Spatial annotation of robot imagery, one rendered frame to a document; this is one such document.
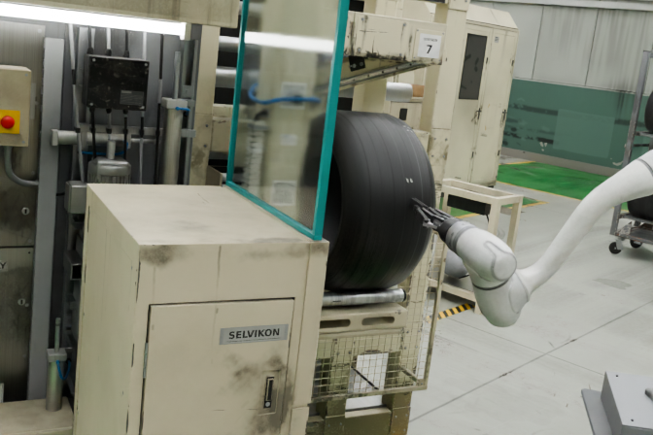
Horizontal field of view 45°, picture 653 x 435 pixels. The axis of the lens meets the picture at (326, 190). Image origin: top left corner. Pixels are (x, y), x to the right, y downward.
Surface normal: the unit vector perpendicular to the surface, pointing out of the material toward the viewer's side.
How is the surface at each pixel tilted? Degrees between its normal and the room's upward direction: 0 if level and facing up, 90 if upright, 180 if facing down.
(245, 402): 90
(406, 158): 52
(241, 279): 90
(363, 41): 90
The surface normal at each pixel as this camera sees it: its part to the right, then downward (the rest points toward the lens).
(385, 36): 0.44, 0.22
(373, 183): 0.20, -0.18
